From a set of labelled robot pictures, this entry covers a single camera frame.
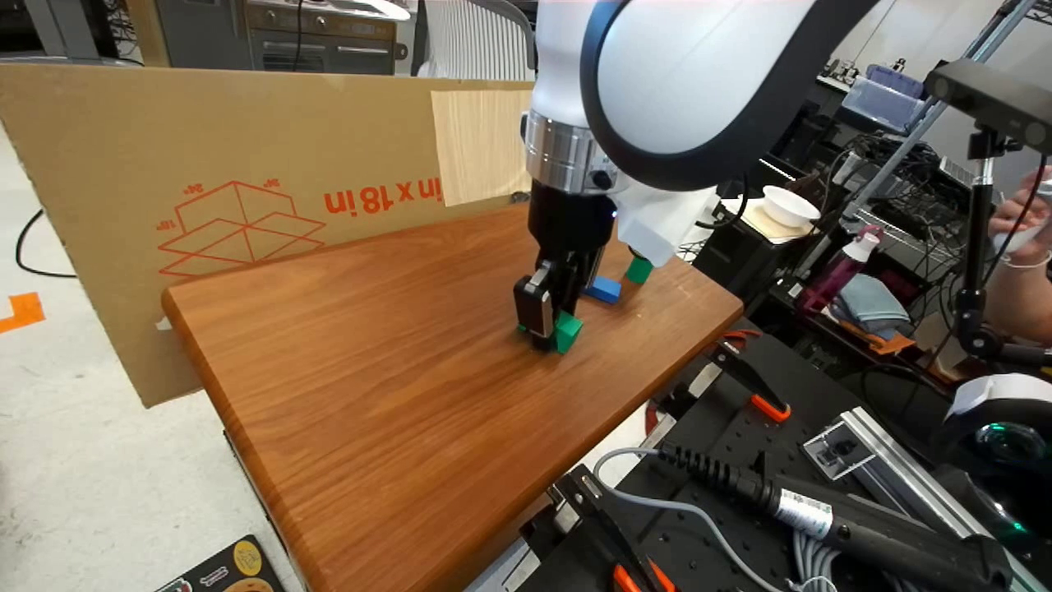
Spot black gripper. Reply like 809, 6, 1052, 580
510, 180, 623, 356

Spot black package with coins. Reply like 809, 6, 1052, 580
150, 532, 289, 592

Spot black floor cable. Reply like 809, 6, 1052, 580
9, 207, 84, 284

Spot black camera on stand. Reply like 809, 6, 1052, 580
922, 56, 1052, 371

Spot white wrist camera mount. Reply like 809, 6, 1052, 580
610, 177, 721, 273

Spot pink drink bottle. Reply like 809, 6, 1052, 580
802, 231, 889, 320

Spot blue rectangular block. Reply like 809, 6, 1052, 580
582, 273, 625, 310

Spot teal folded cloth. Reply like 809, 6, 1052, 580
835, 270, 913, 337

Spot brown cardboard box sheet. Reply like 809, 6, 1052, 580
0, 64, 555, 412

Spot light wood panel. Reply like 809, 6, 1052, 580
428, 85, 537, 211

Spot grey cable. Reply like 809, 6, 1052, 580
588, 446, 849, 592

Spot black clamp orange handle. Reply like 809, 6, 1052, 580
673, 337, 795, 429
549, 463, 684, 592

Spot green arch block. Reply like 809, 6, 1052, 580
554, 313, 588, 359

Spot white paper cup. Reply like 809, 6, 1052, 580
761, 180, 827, 246

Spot printed marker tag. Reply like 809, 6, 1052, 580
798, 418, 881, 484

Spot black cylindrical cable connector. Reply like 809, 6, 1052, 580
653, 442, 1014, 592

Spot person hand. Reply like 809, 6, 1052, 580
986, 177, 1052, 267

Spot aluminium rail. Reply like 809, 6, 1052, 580
838, 406, 1052, 592

